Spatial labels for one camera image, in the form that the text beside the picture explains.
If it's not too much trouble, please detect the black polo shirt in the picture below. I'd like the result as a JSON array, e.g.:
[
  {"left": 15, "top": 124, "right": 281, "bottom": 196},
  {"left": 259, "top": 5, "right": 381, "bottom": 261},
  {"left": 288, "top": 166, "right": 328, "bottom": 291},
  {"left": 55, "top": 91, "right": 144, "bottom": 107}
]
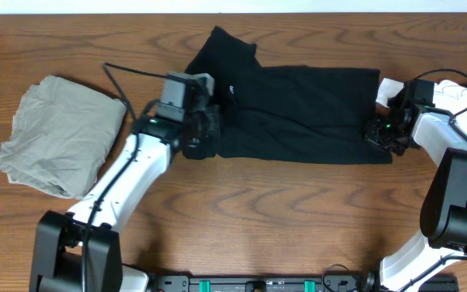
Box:
[{"left": 182, "top": 27, "right": 392, "bottom": 165}]

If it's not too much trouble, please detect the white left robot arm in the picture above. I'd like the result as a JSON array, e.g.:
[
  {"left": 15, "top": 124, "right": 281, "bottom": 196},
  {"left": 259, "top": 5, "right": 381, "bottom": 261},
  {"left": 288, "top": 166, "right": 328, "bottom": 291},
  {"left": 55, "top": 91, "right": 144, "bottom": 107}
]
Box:
[{"left": 29, "top": 101, "right": 221, "bottom": 292}]

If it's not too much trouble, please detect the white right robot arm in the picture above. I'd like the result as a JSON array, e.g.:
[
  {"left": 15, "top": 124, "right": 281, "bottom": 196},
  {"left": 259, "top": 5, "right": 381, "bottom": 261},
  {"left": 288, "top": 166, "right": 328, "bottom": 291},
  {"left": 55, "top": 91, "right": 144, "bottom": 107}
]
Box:
[{"left": 358, "top": 79, "right": 467, "bottom": 291}]

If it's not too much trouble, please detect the white garment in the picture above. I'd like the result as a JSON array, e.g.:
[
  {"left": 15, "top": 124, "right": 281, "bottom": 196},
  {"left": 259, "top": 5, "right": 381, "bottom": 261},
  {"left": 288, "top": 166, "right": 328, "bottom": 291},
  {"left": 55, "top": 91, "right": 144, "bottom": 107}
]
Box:
[{"left": 375, "top": 78, "right": 404, "bottom": 107}]

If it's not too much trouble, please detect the folded beige cloth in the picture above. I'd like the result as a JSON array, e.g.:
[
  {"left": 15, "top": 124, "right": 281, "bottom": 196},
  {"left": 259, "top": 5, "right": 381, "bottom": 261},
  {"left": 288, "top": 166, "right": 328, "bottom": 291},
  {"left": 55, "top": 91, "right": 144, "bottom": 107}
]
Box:
[{"left": 0, "top": 75, "right": 126, "bottom": 199}]

